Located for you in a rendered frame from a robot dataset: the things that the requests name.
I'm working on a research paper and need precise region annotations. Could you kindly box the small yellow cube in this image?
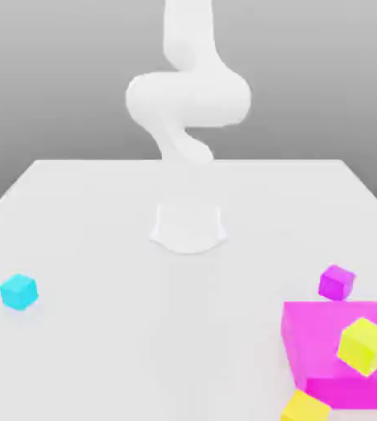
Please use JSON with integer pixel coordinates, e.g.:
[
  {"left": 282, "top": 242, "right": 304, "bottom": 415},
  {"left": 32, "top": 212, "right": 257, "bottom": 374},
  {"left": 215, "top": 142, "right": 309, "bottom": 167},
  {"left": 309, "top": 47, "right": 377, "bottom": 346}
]
[
  {"left": 280, "top": 390, "right": 333, "bottom": 421},
  {"left": 337, "top": 317, "right": 377, "bottom": 378}
]

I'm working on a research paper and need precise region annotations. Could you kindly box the small purple cube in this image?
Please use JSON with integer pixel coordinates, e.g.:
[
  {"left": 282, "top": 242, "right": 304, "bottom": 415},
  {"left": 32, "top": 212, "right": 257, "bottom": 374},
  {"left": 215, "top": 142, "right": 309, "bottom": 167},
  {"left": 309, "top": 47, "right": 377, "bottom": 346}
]
[{"left": 318, "top": 264, "right": 356, "bottom": 302}]

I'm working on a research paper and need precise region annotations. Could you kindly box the small cyan cube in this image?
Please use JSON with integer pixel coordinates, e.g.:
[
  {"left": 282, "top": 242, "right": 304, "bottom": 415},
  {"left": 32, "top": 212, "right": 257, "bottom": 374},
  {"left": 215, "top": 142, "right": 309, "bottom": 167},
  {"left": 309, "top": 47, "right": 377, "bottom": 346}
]
[{"left": 0, "top": 273, "right": 40, "bottom": 312}]

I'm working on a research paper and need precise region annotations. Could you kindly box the large pink box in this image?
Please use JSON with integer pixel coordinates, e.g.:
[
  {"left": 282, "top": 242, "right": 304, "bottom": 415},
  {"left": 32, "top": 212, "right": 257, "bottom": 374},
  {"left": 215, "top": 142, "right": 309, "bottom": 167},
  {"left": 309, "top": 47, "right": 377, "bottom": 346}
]
[{"left": 280, "top": 300, "right": 377, "bottom": 411}]

